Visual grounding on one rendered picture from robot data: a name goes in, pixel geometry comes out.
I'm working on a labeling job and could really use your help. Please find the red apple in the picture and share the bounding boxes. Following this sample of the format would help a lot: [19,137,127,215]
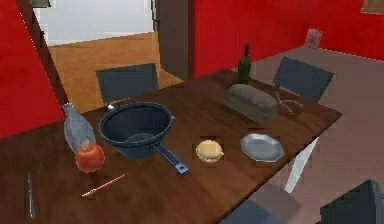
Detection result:
[75,142,106,174]

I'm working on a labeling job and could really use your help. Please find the tan round bread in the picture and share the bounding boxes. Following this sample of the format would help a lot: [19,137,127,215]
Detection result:
[195,139,225,164]

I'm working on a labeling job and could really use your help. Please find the dark blue pan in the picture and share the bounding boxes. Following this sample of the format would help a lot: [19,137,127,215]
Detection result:
[98,101,190,176]

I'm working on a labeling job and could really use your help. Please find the grey-brown bread loaf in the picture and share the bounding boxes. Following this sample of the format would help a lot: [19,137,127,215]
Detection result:
[223,83,279,125]

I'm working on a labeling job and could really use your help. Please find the dark green wine bottle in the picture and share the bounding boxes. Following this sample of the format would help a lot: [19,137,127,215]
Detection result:
[236,43,252,85]

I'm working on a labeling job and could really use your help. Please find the dark wooden dining table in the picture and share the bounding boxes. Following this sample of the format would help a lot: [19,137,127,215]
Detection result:
[0,68,344,224]

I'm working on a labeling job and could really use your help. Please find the dark blue chair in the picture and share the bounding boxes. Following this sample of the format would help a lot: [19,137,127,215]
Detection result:
[219,198,284,224]
[319,179,384,224]
[272,56,335,104]
[95,62,160,105]

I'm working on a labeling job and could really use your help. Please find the grey metal plate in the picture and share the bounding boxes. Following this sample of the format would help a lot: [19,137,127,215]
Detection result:
[239,132,286,164]

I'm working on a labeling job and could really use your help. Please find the dark brown room door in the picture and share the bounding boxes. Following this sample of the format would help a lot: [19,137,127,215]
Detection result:
[156,0,196,81]

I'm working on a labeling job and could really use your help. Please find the grey metal fork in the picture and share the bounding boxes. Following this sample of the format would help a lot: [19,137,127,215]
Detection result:
[274,91,304,115]

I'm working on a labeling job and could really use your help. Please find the red pencil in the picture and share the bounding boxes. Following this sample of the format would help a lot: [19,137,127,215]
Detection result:
[80,172,128,199]

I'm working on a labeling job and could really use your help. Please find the pink box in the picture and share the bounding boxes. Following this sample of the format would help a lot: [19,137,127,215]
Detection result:
[304,28,323,50]

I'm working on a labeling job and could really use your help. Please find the grey butter knife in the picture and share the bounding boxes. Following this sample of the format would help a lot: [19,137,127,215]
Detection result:
[26,172,36,220]

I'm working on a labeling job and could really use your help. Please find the framed wall picture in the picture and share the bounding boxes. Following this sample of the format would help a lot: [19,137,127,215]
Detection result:
[360,0,384,16]
[29,0,52,9]

